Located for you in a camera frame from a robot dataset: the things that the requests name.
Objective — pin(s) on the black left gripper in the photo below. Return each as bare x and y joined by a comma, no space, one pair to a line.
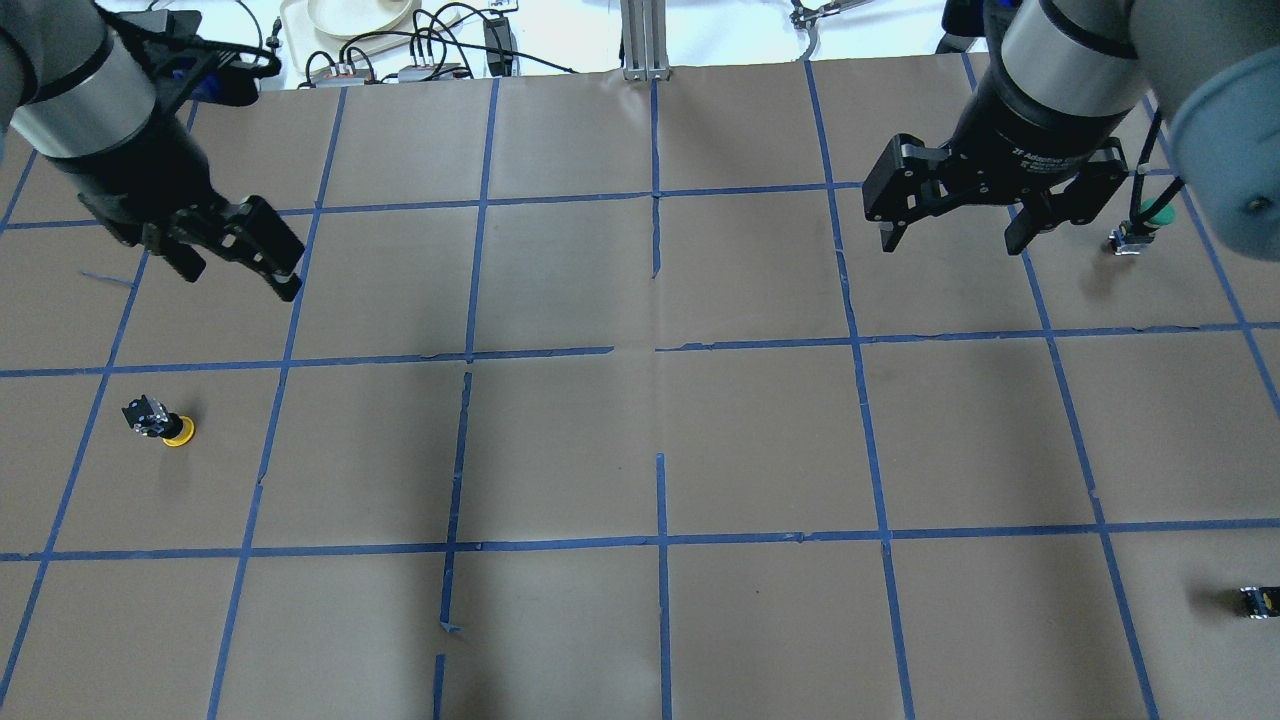
128,178

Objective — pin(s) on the black power adapter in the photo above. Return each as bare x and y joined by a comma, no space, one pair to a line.
500,44

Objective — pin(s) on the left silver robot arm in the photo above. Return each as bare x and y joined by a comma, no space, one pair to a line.
98,95

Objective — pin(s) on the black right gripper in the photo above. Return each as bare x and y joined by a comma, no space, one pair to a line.
1022,128

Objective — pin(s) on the yellow push button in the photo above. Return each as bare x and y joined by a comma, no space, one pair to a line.
147,417

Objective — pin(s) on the small black switch block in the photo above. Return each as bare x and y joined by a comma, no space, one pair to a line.
1260,601

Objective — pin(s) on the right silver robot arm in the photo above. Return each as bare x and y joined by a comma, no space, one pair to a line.
1212,67

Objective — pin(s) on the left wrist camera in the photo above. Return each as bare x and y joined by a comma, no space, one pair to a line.
185,66

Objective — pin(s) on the beige plate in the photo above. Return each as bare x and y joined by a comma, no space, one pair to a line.
347,19

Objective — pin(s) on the green push button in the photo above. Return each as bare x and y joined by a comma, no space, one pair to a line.
1134,236

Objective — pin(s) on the aluminium frame post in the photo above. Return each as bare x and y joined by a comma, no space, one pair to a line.
643,40

